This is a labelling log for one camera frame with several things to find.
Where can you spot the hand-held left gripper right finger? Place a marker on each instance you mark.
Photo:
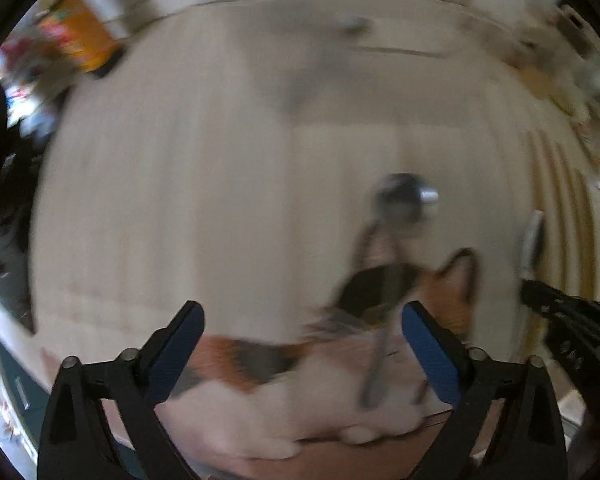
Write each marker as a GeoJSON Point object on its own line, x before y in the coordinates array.
{"type": "Point", "coordinates": [427, 355]}

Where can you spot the black object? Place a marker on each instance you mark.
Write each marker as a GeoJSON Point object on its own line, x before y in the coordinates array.
{"type": "Point", "coordinates": [0, 175]}

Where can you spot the calico cat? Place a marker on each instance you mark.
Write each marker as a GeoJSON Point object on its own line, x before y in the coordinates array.
{"type": "Point", "coordinates": [300, 385]}

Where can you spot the orange label sauce bottle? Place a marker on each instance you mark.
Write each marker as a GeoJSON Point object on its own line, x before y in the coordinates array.
{"type": "Point", "coordinates": [77, 32]}

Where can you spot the large metal spoon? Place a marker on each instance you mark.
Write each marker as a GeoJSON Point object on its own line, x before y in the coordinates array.
{"type": "Point", "coordinates": [397, 197]}
{"type": "Point", "coordinates": [530, 242]}

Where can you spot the teal cabinet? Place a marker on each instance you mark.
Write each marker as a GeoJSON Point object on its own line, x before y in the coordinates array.
{"type": "Point", "coordinates": [7, 385]}

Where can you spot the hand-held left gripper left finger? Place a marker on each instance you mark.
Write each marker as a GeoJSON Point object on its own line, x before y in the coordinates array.
{"type": "Point", "coordinates": [180, 347]}

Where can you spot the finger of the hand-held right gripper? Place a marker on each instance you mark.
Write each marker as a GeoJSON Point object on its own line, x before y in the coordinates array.
{"type": "Point", "coordinates": [542, 297]}

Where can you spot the pile of packages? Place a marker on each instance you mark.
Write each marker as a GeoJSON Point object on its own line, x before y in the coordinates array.
{"type": "Point", "coordinates": [555, 55]}

